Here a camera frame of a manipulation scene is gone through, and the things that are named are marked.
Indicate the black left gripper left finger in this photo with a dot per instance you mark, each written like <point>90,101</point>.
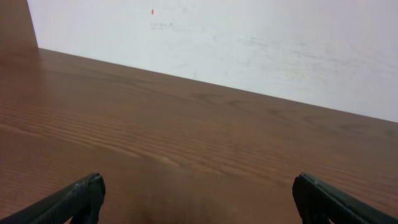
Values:
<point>79,202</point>

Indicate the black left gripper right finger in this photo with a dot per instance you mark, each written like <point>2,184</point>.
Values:
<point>319,202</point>

